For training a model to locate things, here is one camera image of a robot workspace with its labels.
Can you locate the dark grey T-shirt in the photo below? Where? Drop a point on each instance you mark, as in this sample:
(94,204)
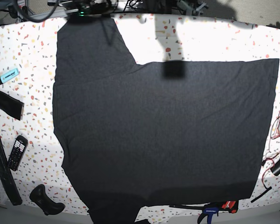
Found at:
(155,134)

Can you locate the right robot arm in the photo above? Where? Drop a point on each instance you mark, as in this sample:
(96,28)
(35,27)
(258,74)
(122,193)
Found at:
(71,8)

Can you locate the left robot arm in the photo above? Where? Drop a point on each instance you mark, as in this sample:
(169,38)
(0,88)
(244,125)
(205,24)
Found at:
(191,7)

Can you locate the black remote control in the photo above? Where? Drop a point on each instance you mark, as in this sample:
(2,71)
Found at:
(17,152)

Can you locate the black game controller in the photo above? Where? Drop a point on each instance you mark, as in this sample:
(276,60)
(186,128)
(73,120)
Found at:
(40,198)

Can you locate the light blue highlighter marker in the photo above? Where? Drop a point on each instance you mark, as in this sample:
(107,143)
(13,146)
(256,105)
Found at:
(8,76)

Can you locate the long black tube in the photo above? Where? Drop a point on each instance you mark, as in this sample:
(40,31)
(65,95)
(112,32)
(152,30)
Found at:
(8,180)

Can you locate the small black stick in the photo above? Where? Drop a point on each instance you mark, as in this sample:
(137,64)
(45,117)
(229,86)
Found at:
(261,195)

